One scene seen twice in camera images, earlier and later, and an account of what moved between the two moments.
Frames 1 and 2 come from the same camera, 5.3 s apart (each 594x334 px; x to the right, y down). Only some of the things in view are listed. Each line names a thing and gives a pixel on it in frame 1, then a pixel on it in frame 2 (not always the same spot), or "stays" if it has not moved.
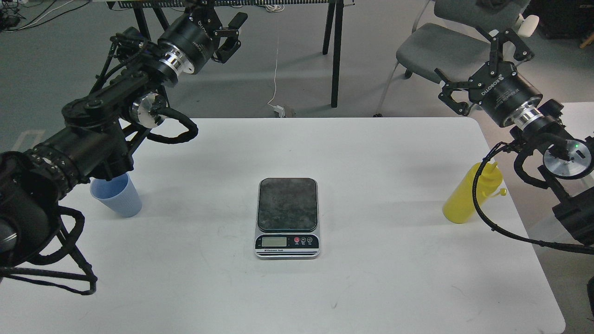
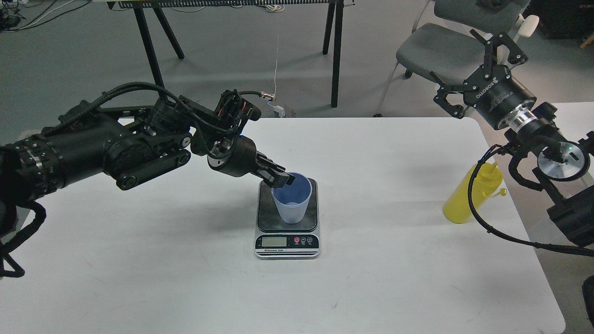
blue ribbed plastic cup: (119, 193) to (292, 201)
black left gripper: (192, 33) to (237, 155)
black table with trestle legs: (140, 8) stays
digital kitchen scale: (287, 219) stays
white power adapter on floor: (280, 110) stays
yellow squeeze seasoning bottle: (459, 206) stays
